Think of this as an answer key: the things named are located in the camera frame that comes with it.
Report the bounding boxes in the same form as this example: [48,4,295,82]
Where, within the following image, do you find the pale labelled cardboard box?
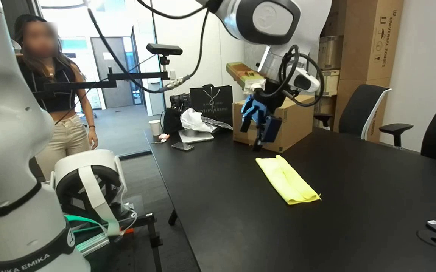
[317,70,340,99]

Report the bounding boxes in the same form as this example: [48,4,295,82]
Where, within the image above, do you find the yellow towel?
[254,155,322,208]

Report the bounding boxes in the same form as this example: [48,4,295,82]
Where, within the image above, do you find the teal and white cable bundle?
[63,211,139,259]

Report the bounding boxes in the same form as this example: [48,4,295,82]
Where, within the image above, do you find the black metal stand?
[117,195,164,272]

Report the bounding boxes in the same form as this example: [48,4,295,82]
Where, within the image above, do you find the dark flat pad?
[169,143,195,155]

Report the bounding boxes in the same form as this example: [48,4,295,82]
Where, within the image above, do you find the black backpack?
[161,106,184,137]

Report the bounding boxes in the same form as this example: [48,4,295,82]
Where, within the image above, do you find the white cup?
[148,118,163,138]

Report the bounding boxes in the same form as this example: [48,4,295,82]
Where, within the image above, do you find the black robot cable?
[86,0,326,109]

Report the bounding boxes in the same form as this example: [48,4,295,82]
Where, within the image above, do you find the grey door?
[89,37,137,111]

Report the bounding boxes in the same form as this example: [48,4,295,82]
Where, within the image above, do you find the tall brown cardboard box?
[335,0,405,144]

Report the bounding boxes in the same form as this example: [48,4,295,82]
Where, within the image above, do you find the grey flat device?
[176,129,214,146]

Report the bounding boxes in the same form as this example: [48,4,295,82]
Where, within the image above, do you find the small brown cardboard box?
[317,35,343,72]

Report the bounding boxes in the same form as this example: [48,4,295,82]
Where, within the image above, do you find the black boom rod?
[78,69,170,93]

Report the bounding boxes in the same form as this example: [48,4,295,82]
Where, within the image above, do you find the person in black top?
[11,14,99,179]

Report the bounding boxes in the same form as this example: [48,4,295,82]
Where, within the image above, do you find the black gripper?
[238,85,290,144]

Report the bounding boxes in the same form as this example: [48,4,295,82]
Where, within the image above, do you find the white plastic bag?
[178,108,219,135]

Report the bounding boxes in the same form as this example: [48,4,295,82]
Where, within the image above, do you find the black paper bag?
[189,84,234,127]

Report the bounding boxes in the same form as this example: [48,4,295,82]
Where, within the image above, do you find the black camera on stand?
[145,43,184,67]

